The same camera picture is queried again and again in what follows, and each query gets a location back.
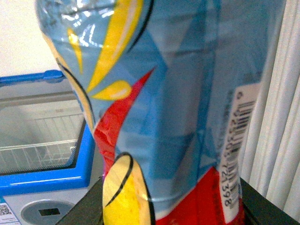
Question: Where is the oval grey control panel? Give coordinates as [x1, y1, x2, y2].
[21, 200, 74, 225]

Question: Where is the white wire freezer basket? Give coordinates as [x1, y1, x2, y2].
[0, 114, 84, 173]

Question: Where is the white curtain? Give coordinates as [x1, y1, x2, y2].
[239, 0, 300, 221]

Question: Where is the blue energy efficiency label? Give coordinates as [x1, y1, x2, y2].
[0, 196, 19, 224]

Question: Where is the blue sports drink bottle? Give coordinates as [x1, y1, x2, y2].
[35, 0, 285, 225]

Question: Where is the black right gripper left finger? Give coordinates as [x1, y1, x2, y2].
[56, 179, 104, 225]

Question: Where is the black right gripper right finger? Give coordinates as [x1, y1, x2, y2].
[240, 179, 300, 225]

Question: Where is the white blue chest freezer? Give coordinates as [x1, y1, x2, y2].
[0, 70, 95, 225]

